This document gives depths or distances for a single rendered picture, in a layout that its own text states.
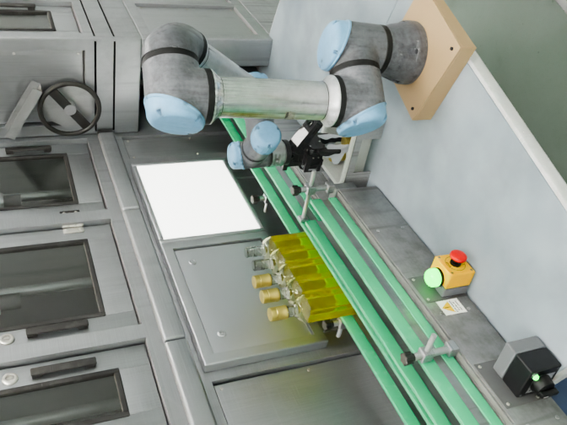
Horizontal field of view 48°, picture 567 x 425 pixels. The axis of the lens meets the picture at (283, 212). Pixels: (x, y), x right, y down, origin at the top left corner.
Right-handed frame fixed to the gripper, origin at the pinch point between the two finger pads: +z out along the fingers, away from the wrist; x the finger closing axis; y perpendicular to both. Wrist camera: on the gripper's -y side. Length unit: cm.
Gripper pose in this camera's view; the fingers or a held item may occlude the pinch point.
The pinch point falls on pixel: (346, 142)
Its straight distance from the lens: 186.0
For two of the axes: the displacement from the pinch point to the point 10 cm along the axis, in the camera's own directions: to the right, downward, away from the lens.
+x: 3.6, 6.3, -6.8
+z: 9.1, -1.0, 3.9
